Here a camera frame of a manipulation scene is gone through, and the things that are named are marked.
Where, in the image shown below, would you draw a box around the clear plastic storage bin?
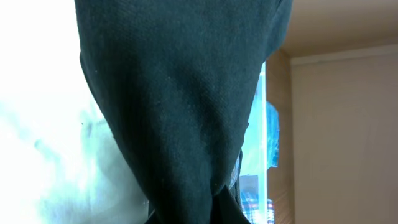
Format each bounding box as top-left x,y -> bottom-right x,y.
239,63 -> 267,213

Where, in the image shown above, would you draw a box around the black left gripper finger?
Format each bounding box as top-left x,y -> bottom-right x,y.
210,186 -> 250,224

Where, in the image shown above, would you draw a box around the cream cloth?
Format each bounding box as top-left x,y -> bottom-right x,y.
1,0 -> 149,224

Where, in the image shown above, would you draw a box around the black garment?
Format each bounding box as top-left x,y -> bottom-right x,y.
75,0 -> 292,224

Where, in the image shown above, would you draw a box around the red blue plaid shirt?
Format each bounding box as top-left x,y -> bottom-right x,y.
240,190 -> 275,224

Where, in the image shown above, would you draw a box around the blue folded jeans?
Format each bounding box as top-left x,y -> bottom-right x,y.
266,101 -> 279,169

